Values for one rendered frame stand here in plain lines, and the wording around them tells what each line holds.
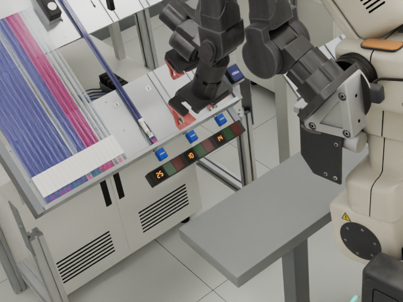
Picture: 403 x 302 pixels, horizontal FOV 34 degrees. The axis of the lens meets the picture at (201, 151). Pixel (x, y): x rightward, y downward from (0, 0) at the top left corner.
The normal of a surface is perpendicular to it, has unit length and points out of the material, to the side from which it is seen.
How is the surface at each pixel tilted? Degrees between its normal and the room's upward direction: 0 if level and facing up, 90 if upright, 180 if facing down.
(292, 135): 90
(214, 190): 0
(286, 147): 90
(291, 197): 0
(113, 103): 43
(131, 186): 90
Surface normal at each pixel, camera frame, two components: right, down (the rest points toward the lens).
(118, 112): 0.33, -0.29
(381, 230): -0.66, 0.52
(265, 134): -0.12, -0.78
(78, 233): 0.62, 0.42
